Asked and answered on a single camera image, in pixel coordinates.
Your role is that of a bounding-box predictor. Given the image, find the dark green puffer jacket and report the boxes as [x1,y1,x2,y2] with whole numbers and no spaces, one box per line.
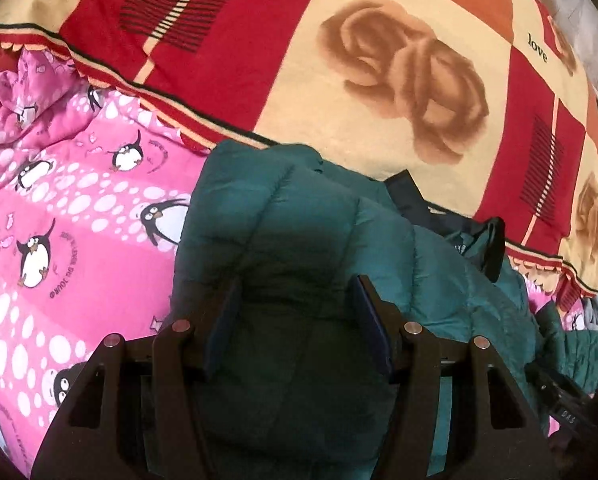
[171,141,598,479]

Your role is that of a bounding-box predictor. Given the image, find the pink penguin quilt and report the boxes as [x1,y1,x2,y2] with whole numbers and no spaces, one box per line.
[0,50,206,474]

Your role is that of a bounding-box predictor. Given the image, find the red cream rose blanket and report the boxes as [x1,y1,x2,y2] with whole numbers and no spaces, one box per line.
[0,0,598,296]

